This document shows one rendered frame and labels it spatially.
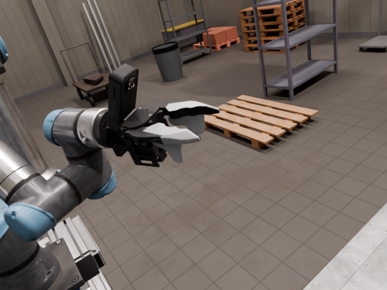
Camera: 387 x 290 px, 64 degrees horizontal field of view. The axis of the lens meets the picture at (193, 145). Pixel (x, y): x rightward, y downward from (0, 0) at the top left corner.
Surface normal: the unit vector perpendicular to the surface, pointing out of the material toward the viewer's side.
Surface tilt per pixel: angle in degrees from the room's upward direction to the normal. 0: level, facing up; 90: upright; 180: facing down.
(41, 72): 90
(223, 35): 90
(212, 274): 0
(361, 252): 0
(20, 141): 90
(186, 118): 102
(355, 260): 0
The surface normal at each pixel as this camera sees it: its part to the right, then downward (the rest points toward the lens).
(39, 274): 0.76, -0.22
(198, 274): -0.22, -0.86
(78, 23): 0.57, 0.26
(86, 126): -0.51, -0.06
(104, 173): 0.85, 0.05
